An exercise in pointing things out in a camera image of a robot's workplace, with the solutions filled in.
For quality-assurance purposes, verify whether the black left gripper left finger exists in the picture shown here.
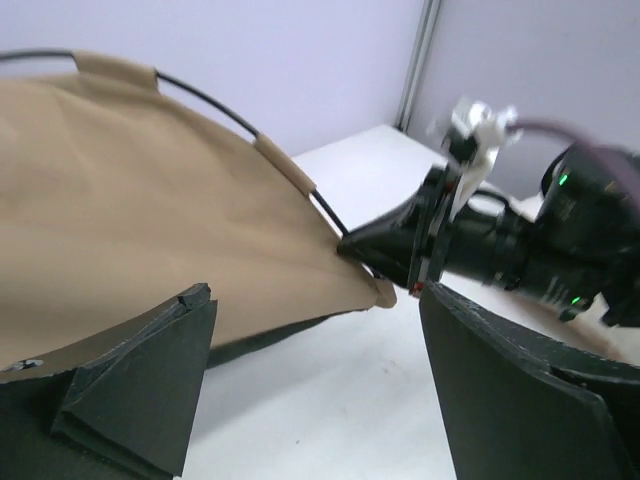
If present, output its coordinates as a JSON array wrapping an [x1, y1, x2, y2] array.
[[1, 283, 217, 479]]

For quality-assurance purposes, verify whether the beige fabric pet tent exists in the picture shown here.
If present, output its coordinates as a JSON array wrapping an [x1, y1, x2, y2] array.
[[1, 52, 396, 370]]

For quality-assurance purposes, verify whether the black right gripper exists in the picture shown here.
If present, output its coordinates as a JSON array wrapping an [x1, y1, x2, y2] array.
[[337, 167, 461, 297]]

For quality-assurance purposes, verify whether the black tent pole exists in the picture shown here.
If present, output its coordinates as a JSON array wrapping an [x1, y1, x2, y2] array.
[[1, 48, 349, 235]]

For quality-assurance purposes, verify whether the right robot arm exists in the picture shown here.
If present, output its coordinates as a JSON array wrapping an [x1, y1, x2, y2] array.
[[337, 145, 639, 328]]

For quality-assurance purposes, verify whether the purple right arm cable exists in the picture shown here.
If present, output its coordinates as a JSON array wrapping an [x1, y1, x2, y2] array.
[[509, 117, 640, 166]]

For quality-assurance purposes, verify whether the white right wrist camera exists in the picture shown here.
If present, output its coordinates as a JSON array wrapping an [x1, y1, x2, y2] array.
[[432, 97, 522, 220]]

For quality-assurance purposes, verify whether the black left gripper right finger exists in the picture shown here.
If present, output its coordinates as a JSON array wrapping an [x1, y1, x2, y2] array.
[[419, 283, 639, 479]]

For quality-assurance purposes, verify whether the aluminium frame post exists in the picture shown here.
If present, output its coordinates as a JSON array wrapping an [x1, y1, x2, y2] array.
[[395, 0, 442, 132]]

